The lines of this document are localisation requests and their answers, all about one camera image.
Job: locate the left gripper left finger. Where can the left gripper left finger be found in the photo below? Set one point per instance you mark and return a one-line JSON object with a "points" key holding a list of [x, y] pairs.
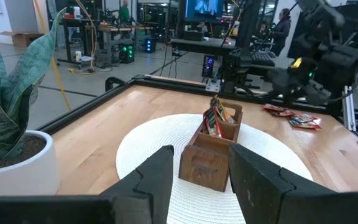
{"points": [[157, 186]]}

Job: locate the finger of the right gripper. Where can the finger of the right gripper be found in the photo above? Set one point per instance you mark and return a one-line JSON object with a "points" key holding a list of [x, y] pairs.
{"points": [[291, 99], [273, 95]]}

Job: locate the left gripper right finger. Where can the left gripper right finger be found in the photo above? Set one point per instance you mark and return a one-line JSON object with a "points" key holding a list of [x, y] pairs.
{"points": [[256, 193]]}

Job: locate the red strawberry tea sachet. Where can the red strawberry tea sachet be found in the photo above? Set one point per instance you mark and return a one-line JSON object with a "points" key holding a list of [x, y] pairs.
{"points": [[273, 107], [218, 126], [209, 124], [304, 125], [283, 113], [303, 117]]}

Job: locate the yellow green snack packet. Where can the yellow green snack packet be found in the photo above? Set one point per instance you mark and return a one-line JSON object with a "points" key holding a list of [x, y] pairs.
{"points": [[228, 116]]}

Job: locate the wooden three-compartment tray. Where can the wooden three-compartment tray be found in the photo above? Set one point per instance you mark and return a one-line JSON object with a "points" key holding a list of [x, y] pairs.
{"points": [[204, 168]]}

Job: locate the orange tea sachet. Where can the orange tea sachet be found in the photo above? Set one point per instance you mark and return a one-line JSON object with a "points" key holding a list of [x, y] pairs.
{"points": [[217, 104]]}

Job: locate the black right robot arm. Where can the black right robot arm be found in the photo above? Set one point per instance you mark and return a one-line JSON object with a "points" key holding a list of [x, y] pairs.
{"points": [[322, 18]]}

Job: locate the yellow tag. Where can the yellow tag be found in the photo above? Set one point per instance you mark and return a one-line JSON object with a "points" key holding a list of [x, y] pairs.
{"points": [[297, 63]]}

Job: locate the white round plate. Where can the white round plate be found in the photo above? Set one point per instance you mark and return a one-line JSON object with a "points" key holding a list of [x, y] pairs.
{"points": [[154, 133]]}

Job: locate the person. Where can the person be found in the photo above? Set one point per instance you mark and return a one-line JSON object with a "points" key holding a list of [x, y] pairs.
{"points": [[124, 12], [281, 31], [202, 27]]}

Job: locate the silver aluminium extrusion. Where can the silver aluminium extrusion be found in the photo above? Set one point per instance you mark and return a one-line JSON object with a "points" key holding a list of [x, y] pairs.
{"points": [[347, 109]]}

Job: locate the white mounting plate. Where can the white mounting plate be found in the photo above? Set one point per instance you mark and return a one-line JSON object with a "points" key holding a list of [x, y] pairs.
{"points": [[213, 85]]}

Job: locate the computer tower purple lights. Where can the computer tower purple lights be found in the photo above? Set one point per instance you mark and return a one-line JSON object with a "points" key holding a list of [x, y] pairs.
{"points": [[208, 67]]}

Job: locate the black table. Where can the black table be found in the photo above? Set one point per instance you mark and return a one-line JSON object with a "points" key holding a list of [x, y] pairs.
{"points": [[204, 46]]}

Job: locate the blue display screen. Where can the blue display screen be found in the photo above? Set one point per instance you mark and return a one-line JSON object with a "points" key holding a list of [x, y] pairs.
{"points": [[210, 7]]}

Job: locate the computer tower blue lights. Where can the computer tower blue lights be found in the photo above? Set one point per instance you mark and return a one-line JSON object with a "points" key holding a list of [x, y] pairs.
{"points": [[149, 45]]}

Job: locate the computer tower green lights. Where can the computer tower green lights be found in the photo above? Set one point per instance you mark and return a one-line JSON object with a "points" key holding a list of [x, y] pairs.
{"points": [[126, 54]]}

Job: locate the white plant pot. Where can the white plant pot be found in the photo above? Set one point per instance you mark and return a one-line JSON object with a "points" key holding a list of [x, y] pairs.
{"points": [[20, 180]]}

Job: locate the wooden workbench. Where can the wooden workbench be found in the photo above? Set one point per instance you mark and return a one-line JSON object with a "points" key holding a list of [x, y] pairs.
{"points": [[126, 28]]}

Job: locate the cardboard box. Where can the cardboard box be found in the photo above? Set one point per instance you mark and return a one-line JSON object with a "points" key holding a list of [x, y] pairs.
{"points": [[23, 39]]}

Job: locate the black aluminium rig frame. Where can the black aluminium rig frame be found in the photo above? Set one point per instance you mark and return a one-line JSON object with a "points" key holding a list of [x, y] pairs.
{"points": [[82, 107]]}

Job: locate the black frame foot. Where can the black frame foot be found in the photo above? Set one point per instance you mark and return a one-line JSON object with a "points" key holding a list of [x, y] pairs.
{"points": [[108, 83]]}

